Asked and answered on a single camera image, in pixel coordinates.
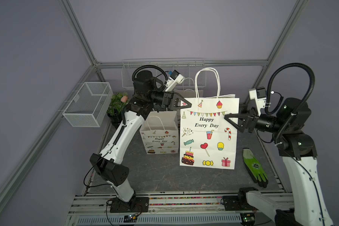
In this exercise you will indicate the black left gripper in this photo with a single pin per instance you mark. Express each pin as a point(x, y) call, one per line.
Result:
point(170, 101)

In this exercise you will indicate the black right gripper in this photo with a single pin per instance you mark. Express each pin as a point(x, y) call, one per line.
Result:
point(250, 121)

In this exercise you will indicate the large white party paper bag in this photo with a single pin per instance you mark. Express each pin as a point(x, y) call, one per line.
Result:
point(207, 140)

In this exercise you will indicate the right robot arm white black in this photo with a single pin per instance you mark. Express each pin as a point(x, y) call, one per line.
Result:
point(297, 150)

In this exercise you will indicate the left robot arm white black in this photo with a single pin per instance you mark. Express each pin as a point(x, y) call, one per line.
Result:
point(153, 89)

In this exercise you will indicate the small white party paper bag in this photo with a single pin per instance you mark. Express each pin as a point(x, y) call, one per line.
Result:
point(160, 133)

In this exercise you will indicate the potted plant with pink flower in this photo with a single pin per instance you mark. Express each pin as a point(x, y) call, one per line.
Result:
point(118, 101)

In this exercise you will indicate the green black work glove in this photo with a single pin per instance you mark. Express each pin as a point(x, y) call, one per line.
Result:
point(254, 168)

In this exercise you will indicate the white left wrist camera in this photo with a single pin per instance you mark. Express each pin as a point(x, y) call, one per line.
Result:
point(175, 78)

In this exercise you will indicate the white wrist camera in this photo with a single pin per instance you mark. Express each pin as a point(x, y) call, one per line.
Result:
point(175, 78)
point(259, 96)

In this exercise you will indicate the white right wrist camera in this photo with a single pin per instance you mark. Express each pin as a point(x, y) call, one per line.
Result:
point(259, 96)

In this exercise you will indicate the white wire side basket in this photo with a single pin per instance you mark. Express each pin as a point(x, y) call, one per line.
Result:
point(88, 107)

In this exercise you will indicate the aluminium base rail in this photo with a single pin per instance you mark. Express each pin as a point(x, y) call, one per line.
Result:
point(164, 208)

